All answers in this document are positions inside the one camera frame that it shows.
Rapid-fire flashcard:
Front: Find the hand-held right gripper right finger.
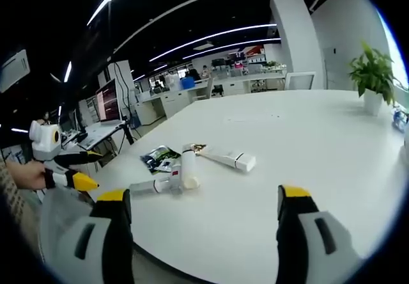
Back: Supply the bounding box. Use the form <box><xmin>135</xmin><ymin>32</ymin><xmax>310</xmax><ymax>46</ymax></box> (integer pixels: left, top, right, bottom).
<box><xmin>276</xmin><ymin>184</ymin><xmax>364</xmax><ymax>284</ymax></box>

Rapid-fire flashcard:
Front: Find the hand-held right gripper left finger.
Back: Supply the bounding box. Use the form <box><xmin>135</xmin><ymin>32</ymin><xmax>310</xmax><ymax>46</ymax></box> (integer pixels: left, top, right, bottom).
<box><xmin>38</xmin><ymin>187</ymin><xmax>135</xmax><ymax>284</ymax></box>

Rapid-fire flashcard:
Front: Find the grey skincare tube red label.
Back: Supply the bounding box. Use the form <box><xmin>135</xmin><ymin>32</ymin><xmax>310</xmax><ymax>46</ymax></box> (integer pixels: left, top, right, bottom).
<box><xmin>128</xmin><ymin>165</ymin><xmax>185</xmax><ymax>199</ymax></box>

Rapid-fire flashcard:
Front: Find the green and black skincare sachet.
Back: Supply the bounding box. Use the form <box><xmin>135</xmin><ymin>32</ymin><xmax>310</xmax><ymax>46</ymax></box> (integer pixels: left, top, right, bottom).
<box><xmin>139</xmin><ymin>145</ymin><xmax>181</xmax><ymax>166</ymax></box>

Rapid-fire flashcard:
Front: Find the blue and white skincare sachet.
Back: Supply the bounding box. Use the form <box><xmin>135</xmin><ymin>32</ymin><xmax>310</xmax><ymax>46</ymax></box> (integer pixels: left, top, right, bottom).
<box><xmin>150</xmin><ymin>158</ymin><xmax>180</xmax><ymax>175</ymax></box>

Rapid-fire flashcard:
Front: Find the white skincare tube cap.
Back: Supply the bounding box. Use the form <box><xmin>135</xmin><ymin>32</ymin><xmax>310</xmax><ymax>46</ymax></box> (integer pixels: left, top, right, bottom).
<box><xmin>200</xmin><ymin>145</ymin><xmax>257</xmax><ymax>173</ymax></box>

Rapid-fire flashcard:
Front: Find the white skincare bottle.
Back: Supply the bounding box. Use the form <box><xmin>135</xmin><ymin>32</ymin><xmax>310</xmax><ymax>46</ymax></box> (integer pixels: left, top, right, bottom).
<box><xmin>180</xmin><ymin>143</ymin><xmax>201</xmax><ymax>191</ymax></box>

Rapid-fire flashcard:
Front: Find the small gold skincare item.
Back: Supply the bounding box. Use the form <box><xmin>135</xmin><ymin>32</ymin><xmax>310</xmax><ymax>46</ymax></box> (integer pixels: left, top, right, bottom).
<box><xmin>190</xmin><ymin>142</ymin><xmax>209</xmax><ymax>155</ymax></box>

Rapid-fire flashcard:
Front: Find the person's left hand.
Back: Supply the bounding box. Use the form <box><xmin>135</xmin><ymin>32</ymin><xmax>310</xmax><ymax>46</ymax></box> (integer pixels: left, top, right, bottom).
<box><xmin>5</xmin><ymin>161</ymin><xmax>48</xmax><ymax>191</ymax></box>

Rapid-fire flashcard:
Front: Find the white side desk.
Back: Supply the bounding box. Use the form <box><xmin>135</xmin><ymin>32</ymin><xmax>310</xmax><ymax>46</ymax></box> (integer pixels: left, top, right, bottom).
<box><xmin>62</xmin><ymin>120</ymin><xmax>135</xmax><ymax>157</ymax></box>

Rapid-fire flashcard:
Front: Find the computer monitor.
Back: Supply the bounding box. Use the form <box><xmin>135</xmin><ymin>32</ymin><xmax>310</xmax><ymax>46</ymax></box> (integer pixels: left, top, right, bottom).
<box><xmin>95</xmin><ymin>78</ymin><xmax>125</xmax><ymax>123</ymax></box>

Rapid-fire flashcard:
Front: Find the ceiling air conditioner unit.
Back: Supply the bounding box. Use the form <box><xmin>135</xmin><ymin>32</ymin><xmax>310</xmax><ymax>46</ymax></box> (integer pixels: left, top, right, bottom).
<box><xmin>0</xmin><ymin>49</ymin><xmax>31</xmax><ymax>93</ymax></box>

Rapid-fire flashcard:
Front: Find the row of white office desks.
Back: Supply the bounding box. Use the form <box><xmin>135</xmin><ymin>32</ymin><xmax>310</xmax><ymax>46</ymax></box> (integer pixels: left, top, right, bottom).
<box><xmin>135</xmin><ymin>68</ymin><xmax>288</xmax><ymax>127</ymax></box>

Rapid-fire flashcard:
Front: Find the blue and white packet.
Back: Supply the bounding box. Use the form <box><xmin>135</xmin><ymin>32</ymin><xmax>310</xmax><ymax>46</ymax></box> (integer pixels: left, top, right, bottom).
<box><xmin>391</xmin><ymin>104</ymin><xmax>409</xmax><ymax>133</ymax></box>

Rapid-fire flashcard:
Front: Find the white framed chair back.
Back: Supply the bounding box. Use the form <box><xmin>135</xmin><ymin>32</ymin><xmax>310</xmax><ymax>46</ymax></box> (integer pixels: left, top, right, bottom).
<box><xmin>283</xmin><ymin>71</ymin><xmax>318</xmax><ymax>91</ymax></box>

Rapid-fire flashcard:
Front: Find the green potted plant white pot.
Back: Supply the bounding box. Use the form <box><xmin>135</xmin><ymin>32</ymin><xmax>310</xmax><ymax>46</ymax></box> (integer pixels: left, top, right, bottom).
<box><xmin>347</xmin><ymin>40</ymin><xmax>402</xmax><ymax>116</ymax></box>

